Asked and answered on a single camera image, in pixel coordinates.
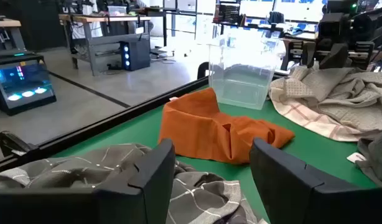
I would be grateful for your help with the green table mat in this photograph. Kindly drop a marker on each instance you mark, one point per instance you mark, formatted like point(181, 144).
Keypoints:
point(318, 149)

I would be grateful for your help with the grey metal workbench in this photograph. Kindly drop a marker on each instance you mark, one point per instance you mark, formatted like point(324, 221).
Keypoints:
point(94, 40)

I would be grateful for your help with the tilted monitor with blue lights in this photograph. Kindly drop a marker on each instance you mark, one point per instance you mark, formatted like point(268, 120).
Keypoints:
point(23, 84)

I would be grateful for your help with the white red-checked towel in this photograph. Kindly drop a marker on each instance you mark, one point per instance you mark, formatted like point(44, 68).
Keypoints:
point(303, 119)

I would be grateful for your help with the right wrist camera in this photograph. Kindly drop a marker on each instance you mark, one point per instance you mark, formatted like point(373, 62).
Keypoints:
point(332, 26)

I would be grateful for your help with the computer tower with blue lights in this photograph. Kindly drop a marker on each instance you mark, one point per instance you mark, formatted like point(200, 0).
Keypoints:
point(136, 56)

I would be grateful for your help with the black frame clamp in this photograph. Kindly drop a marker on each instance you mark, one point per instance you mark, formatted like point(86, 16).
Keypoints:
point(13, 144)
point(203, 70)

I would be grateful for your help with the black monitor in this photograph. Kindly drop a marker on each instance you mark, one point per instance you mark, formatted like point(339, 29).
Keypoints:
point(227, 14)

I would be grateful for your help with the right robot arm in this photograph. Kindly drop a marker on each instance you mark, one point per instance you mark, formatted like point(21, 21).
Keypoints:
point(371, 25)

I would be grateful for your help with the black table frame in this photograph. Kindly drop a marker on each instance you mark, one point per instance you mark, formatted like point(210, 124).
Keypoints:
point(116, 119)

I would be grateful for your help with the black low desk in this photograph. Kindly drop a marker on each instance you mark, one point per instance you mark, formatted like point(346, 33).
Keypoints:
point(10, 57)

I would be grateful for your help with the light grey waffle towel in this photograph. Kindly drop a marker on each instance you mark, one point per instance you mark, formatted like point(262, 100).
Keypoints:
point(349, 105)

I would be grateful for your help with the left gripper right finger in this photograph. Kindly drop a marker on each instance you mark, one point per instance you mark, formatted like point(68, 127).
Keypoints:
point(290, 199)

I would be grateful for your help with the dark grey checked towel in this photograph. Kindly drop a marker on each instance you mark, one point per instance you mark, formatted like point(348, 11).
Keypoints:
point(69, 168)

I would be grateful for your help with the plain dark grey towel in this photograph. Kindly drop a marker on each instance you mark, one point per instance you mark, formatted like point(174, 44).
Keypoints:
point(377, 155)

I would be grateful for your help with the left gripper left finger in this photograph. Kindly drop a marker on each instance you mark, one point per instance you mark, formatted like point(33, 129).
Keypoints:
point(132, 205)

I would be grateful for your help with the clear plastic bin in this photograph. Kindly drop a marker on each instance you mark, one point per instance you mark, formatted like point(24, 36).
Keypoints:
point(240, 84)

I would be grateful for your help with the clear storage box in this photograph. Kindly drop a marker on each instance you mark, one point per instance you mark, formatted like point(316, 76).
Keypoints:
point(117, 11)

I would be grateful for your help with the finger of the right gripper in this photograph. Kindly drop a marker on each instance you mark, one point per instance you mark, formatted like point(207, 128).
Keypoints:
point(310, 53)
point(334, 56)

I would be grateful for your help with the orange towel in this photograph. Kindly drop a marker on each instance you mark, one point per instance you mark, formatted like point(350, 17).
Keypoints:
point(203, 130)

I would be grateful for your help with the wooden top workbench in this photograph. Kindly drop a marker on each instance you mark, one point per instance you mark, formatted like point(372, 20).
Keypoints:
point(7, 24)

